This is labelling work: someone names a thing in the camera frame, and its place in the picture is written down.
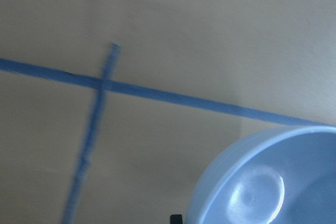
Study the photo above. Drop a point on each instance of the blue bowl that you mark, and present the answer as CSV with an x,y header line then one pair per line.
x,y
282,175

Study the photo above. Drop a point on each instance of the long blue tape strip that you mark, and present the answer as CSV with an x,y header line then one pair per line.
x,y
148,93

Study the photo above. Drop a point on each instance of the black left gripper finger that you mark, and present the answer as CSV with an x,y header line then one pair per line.
x,y
176,219

